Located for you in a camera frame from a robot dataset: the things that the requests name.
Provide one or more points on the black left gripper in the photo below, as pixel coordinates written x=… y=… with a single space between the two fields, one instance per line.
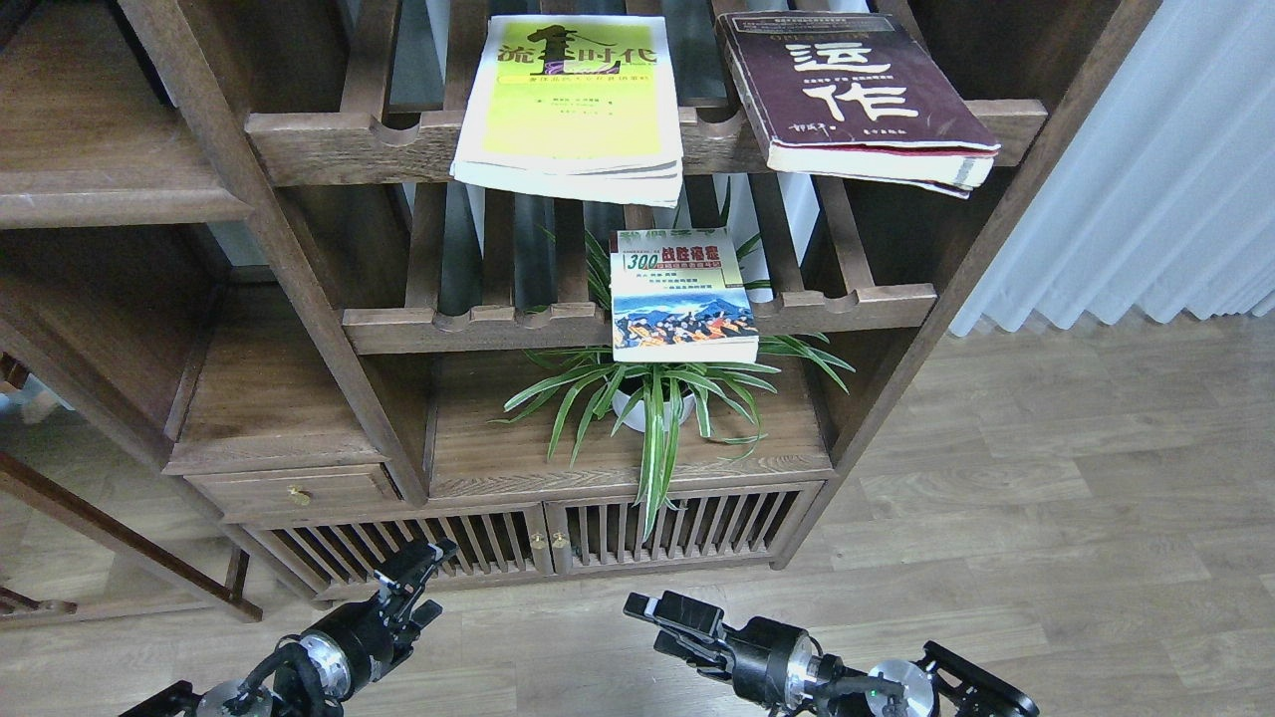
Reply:
x=361 y=642

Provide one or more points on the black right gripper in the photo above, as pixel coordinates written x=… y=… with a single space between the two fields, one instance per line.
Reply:
x=767 y=662

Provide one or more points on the small colourful paperback book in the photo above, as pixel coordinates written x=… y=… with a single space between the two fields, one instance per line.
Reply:
x=678 y=296

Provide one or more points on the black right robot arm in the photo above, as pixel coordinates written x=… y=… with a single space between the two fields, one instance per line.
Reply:
x=907 y=688

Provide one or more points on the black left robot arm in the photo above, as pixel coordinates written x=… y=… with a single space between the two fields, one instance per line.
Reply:
x=316 y=672

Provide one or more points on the brass drawer knob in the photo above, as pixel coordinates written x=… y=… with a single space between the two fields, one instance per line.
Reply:
x=299 y=496

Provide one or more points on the white plant pot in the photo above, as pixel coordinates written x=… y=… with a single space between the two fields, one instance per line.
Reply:
x=628 y=405

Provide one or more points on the green spider plant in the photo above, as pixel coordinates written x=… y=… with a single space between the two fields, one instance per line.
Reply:
x=582 y=381

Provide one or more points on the dark wooden bookshelf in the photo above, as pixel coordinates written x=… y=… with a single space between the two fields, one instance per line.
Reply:
x=229 y=236

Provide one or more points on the yellow green paperback book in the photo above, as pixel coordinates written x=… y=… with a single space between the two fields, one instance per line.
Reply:
x=574 y=106

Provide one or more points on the maroon hardcover book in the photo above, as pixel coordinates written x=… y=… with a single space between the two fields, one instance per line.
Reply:
x=851 y=95

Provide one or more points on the white pleated curtain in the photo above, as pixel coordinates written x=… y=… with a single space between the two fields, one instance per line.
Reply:
x=1163 y=204

